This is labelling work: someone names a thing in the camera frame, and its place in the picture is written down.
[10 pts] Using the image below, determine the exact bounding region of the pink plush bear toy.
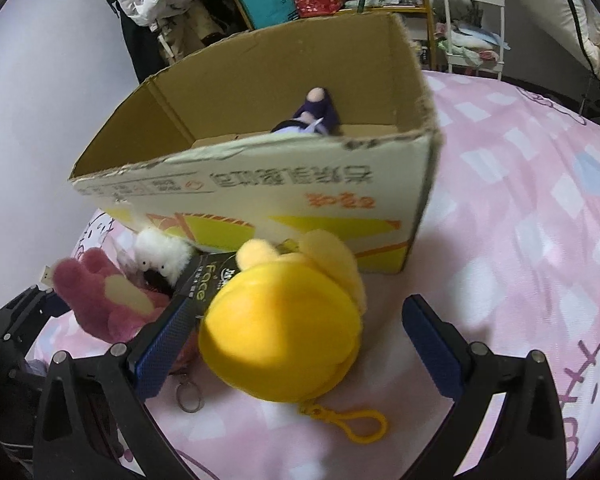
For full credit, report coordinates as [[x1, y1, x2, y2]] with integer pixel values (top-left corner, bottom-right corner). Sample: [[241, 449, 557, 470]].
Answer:
[[50, 247, 170, 344]]

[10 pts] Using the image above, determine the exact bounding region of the white fluffy plush toy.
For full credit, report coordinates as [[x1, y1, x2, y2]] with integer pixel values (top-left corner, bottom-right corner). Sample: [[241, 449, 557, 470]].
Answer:
[[134, 228, 195, 286]]

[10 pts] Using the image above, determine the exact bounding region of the yellow round plush pouch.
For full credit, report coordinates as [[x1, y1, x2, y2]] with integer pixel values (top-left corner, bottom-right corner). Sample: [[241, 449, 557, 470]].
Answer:
[[198, 230, 389, 444]]

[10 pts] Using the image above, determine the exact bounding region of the pink Hello Kitty bedsheet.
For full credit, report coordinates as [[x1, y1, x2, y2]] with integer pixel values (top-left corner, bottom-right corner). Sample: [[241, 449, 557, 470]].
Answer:
[[26, 70, 600, 480]]

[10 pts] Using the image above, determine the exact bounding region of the printed cardboard box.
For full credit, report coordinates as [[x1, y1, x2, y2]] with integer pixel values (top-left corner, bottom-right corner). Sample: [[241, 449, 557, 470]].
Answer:
[[70, 12, 443, 274]]

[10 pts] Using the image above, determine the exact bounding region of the purple plush doll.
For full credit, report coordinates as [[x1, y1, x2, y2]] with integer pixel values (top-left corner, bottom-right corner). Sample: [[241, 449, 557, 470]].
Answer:
[[271, 87, 340, 136]]

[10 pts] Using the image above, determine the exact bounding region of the white metal trolley cart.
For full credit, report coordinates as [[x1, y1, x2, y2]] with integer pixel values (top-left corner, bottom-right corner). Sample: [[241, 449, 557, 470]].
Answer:
[[436, 0, 509, 80]]

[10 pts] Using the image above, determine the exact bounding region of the yellow wooden shelf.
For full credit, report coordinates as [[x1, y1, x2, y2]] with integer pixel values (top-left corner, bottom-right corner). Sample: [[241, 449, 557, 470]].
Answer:
[[214, 0, 439, 72]]

